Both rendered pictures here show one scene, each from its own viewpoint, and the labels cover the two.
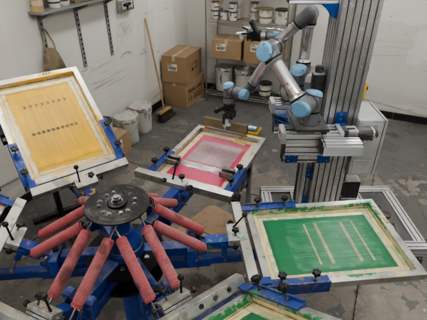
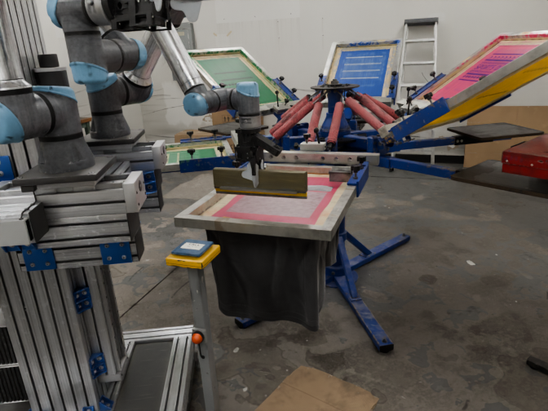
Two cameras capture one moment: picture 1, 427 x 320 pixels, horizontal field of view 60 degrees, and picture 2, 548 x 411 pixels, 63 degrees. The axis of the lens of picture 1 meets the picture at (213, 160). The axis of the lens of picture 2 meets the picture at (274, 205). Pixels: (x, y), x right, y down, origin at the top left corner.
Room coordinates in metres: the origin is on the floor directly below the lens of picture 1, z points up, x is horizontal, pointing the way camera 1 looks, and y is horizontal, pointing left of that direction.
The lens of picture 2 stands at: (4.10, -0.15, 1.56)
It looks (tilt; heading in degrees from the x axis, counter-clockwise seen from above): 20 degrees down; 176
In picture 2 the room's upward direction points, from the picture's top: 3 degrees counter-clockwise
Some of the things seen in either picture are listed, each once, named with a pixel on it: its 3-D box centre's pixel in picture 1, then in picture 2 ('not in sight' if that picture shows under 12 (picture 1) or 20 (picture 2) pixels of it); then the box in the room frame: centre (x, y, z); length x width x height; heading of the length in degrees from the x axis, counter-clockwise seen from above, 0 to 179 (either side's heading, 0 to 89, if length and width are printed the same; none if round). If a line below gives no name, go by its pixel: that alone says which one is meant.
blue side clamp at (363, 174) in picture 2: (161, 163); (358, 178); (2.21, 0.37, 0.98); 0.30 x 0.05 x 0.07; 156
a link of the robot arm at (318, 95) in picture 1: (312, 100); (104, 91); (2.28, -0.65, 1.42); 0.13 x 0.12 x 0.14; 143
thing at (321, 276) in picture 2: not in sight; (329, 253); (2.45, 0.18, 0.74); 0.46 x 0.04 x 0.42; 156
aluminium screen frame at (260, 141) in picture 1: (211, 156); (283, 192); (2.31, 0.02, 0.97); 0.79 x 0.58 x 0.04; 156
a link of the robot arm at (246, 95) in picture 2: (229, 90); (247, 99); (2.54, -0.11, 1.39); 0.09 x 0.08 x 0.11; 53
